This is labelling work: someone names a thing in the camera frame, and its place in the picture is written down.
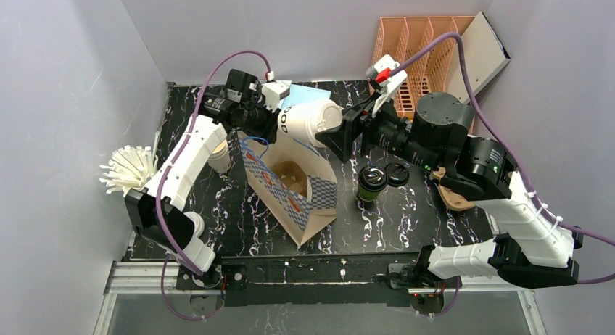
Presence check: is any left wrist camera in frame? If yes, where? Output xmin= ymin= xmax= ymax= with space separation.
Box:
xmin=261 ymin=70 xmax=292 ymax=112

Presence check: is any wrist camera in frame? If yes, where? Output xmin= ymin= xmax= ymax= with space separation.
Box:
xmin=366 ymin=54 xmax=408 ymax=117
xmin=261 ymin=70 xmax=292 ymax=112

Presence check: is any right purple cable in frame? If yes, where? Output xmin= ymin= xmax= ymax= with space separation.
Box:
xmin=389 ymin=32 xmax=615 ymax=318

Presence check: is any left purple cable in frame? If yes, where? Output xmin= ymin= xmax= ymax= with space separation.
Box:
xmin=154 ymin=50 xmax=274 ymax=322

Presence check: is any peach desk file organizer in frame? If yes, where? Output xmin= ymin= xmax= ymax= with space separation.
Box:
xmin=371 ymin=16 xmax=474 ymax=120

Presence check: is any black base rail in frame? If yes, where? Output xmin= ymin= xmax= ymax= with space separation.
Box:
xmin=176 ymin=252 xmax=418 ymax=307

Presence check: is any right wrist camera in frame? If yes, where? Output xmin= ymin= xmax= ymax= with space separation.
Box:
xmin=366 ymin=54 xmax=408 ymax=117

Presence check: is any green cup of straws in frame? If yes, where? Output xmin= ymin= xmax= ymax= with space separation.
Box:
xmin=99 ymin=145 xmax=157 ymax=196

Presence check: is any white cup lid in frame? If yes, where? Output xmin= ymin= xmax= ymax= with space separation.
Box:
xmin=314 ymin=100 xmax=343 ymax=133

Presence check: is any green cup with black lid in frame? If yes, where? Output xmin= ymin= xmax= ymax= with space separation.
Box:
xmin=357 ymin=165 xmax=388 ymax=202

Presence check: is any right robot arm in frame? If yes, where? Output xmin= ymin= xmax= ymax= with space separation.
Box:
xmin=315 ymin=92 xmax=582 ymax=289

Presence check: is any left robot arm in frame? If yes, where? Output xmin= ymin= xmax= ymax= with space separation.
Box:
xmin=125 ymin=69 xmax=290 ymax=275

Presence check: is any purple cable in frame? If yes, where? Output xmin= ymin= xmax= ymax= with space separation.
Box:
xmin=389 ymin=32 xmax=615 ymax=318
xmin=154 ymin=50 xmax=274 ymax=322

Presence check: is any light blue envelope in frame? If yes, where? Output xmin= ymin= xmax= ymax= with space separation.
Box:
xmin=278 ymin=84 xmax=330 ymax=109

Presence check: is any stack of white paper cups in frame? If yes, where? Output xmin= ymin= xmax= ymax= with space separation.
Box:
xmin=207 ymin=140 xmax=231 ymax=173

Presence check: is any white board binder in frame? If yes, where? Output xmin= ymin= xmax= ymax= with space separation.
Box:
xmin=444 ymin=12 xmax=510 ymax=104

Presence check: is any blue checkered paper bag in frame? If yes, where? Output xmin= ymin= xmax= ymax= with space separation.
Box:
xmin=239 ymin=135 xmax=337 ymax=247

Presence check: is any single white paper cup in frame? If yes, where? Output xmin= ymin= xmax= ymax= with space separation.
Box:
xmin=277 ymin=101 xmax=326 ymax=148

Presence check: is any black cup lid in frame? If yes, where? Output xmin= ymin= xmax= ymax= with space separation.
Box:
xmin=384 ymin=162 xmax=409 ymax=188

